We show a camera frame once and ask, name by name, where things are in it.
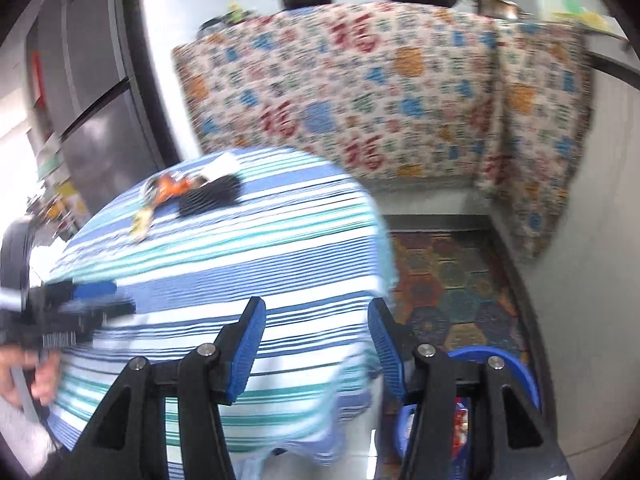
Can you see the yellow green container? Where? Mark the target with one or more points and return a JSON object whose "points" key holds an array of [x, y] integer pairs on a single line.
{"points": [[585, 15]]}

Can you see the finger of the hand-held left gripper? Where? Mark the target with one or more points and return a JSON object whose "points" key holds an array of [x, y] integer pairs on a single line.
{"points": [[90, 290], [105, 312]]}

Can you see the printed blanket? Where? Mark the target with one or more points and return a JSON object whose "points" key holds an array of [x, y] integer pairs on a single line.
{"points": [[400, 85]]}

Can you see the small grey pan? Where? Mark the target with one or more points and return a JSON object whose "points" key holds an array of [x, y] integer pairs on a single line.
{"points": [[215, 27]]}

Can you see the striped tablecloth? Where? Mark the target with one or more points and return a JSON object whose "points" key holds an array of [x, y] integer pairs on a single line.
{"points": [[225, 260]]}

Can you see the grey refrigerator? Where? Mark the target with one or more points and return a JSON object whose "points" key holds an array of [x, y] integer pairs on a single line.
{"points": [[100, 110]]}

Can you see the person's left hand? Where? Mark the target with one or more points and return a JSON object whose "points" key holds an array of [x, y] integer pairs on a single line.
{"points": [[42, 380]]}

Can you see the red drink can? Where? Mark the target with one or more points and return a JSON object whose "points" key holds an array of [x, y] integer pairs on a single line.
{"points": [[460, 425]]}

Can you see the yellow carton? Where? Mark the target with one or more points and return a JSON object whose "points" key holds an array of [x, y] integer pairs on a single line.
{"points": [[70, 202]]}

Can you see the steel pot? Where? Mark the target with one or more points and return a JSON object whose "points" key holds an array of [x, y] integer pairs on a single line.
{"points": [[497, 6]]}

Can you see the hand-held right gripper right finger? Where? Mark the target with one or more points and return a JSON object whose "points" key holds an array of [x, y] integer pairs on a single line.
{"points": [[387, 355]]}

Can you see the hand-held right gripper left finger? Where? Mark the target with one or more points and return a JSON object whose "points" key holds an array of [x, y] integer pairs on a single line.
{"points": [[247, 350]]}

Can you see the orange drink can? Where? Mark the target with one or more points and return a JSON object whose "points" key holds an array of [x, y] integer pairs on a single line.
{"points": [[172, 185]]}

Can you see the white paper napkin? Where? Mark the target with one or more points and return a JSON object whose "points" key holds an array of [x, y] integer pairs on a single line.
{"points": [[222, 165]]}

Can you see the colourful hexagon floor mat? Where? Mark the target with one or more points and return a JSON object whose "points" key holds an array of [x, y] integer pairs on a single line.
{"points": [[450, 285]]}

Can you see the gold foil wrapper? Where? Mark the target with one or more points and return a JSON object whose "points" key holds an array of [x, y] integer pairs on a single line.
{"points": [[142, 222]]}

